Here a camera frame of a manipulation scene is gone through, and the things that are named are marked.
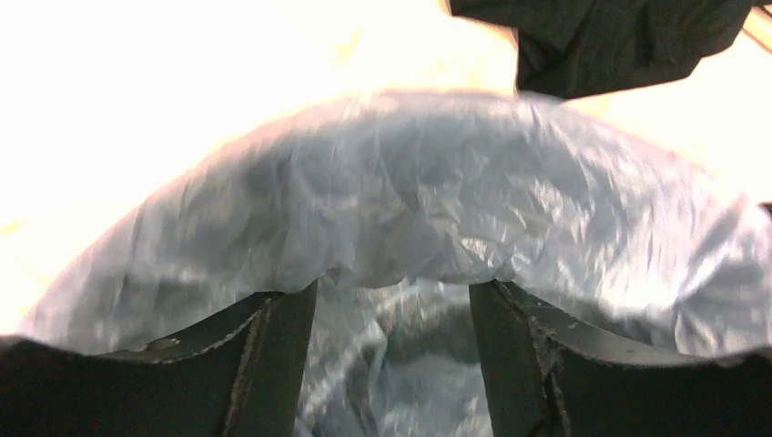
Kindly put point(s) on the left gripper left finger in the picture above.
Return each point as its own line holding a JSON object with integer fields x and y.
{"x": 235, "y": 373}

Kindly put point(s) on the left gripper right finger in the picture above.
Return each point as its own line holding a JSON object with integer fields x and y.
{"x": 547, "y": 373}

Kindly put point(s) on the blue plastic trash bag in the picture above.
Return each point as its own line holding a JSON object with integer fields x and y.
{"x": 393, "y": 205}

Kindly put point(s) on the black printed t-shirt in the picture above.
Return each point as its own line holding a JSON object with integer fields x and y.
{"x": 580, "y": 48}

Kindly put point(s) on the wooden rack frame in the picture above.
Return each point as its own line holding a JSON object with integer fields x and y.
{"x": 758, "y": 26}

